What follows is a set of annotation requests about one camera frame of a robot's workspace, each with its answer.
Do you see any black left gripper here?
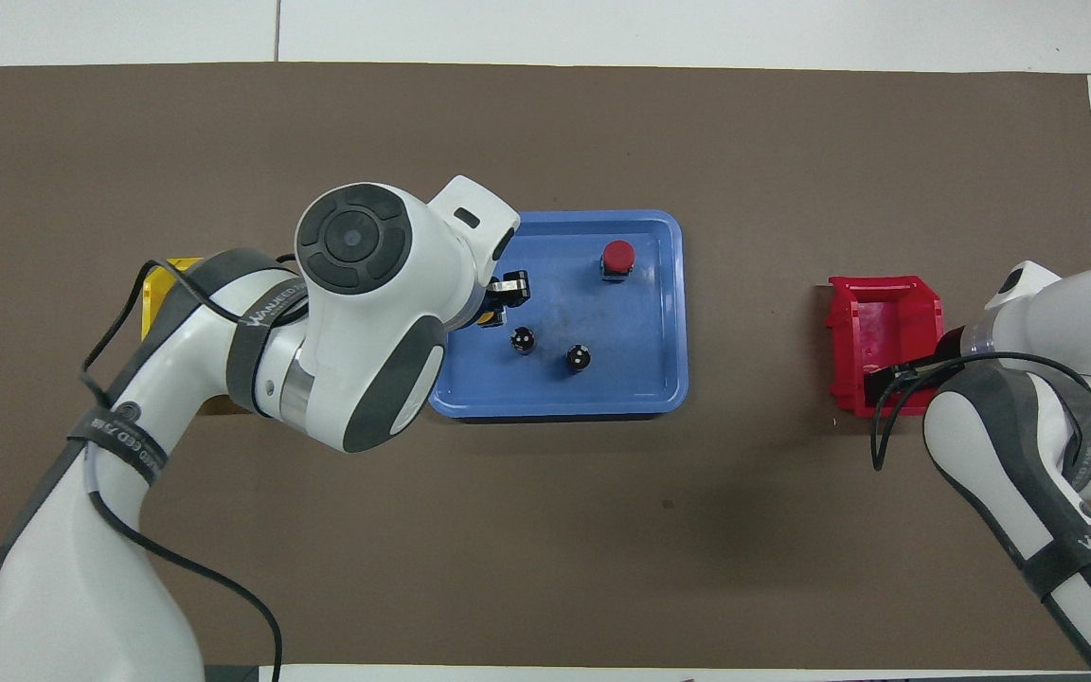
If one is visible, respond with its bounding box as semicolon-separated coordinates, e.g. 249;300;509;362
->
468;270;532;330

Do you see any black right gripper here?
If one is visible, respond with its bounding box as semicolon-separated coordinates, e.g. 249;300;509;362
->
863;363;937;411

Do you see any red push button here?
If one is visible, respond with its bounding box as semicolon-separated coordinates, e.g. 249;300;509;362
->
599;240;638;283

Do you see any blue plastic tray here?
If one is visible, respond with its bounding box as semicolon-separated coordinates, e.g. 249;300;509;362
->
425;209;689;420

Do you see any red plastic bin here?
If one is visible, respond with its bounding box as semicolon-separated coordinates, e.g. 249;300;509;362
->
826;274;946;419

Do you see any brown table mat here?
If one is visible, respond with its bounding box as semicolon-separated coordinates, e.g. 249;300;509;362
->
0;63;1091;671

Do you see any yellow plastic bin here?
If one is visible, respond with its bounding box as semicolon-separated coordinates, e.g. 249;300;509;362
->
140;256;259;416

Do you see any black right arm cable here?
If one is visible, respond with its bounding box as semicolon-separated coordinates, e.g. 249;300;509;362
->
869;351;1091;473

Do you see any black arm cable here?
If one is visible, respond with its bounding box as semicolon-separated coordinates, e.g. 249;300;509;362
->
869;351;1091;473
79;257;284;682

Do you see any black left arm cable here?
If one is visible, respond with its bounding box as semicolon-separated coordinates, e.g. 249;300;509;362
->
79;257;284;682

